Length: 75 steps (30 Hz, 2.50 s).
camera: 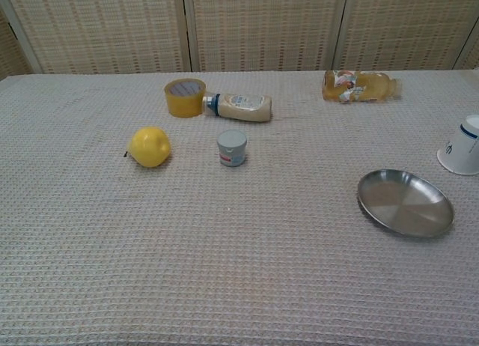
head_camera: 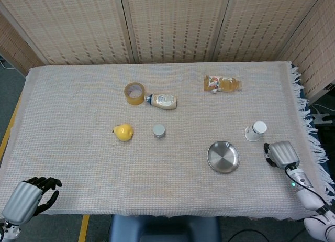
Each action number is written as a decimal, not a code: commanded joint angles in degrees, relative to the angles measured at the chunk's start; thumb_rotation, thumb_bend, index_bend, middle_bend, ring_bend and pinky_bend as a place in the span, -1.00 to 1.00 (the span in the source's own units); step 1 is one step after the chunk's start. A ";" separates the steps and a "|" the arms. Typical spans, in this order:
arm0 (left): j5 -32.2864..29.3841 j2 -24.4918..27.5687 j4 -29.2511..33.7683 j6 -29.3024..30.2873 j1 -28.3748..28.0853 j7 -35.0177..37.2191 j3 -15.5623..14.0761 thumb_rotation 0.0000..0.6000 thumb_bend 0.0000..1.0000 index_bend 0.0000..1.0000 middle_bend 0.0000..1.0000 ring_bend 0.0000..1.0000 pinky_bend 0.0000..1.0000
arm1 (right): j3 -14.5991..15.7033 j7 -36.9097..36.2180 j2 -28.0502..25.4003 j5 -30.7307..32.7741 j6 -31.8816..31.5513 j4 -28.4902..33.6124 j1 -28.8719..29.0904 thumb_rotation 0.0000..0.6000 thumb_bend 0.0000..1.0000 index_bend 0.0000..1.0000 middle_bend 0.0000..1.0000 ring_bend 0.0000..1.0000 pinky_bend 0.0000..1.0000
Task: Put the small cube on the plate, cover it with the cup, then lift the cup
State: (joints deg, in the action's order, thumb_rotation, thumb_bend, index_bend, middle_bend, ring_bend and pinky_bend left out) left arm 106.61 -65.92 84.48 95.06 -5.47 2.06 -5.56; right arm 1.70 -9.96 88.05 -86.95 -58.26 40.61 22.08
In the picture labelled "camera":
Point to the white paper cup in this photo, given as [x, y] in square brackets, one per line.
[462, 151]

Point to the yellow pear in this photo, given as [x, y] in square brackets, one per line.
[149, 147]

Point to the mayonnaise squeeze bottle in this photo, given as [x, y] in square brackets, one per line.
[243, 106]

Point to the white waffle weave tablecloth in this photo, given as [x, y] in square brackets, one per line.
[224, 256]

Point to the orange snack packet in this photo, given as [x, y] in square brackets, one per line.
[359, 87]

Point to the brown packing tape roll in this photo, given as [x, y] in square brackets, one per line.
[183, 106]

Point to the steel round bowl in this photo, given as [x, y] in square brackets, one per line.
[406, 203]

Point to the woven bamboo screen panel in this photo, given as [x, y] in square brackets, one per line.
[13, 50]
[262, 27]
[101, 27]
[469, 54]
[404, 27]

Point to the small grey lidded jar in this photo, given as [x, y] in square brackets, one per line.
[232, 151]

